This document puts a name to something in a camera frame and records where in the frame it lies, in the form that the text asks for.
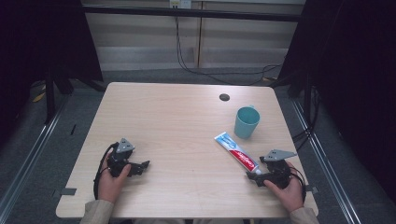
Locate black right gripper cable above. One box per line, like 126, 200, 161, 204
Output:
289, 166, 308, 203

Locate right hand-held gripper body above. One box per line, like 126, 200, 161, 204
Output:
259, 148, 298, 190

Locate black metal stand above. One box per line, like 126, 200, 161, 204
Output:
44, 66, 58, 126

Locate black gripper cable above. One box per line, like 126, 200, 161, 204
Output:
92, 142, 120, 201
289, 166, 308, 203

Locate black floor cables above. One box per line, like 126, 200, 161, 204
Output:
291, 87, 322, 152

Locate black horizontal bar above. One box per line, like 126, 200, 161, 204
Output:
81, 3, 305, 23

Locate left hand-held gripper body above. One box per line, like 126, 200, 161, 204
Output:
106, 137, 136, 178

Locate person's right hand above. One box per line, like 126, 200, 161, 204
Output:
262, 161, 304, 214

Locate person's left hand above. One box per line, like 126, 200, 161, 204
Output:
97, 152, 133, 205

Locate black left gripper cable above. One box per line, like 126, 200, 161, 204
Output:
92, 142, 120, 201

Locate dark curtain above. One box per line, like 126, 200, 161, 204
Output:
0, 0, 105, 148
276, 0, 396, 204

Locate teal cup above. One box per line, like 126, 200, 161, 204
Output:
233, 105, 262, 140

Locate black wall cable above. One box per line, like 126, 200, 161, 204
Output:
173, 7, 284, 87

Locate red and blue toothpaste tube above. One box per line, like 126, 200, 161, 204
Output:
213, 131, 262, 176

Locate metal floor rail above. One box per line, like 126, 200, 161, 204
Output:
0, 94, 70, 217
290, 98, 363, 224

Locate white wall outlet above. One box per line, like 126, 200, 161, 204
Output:
168, 0, 192, 10

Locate yellow scrap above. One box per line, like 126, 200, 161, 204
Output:
32, 91, 47, 104

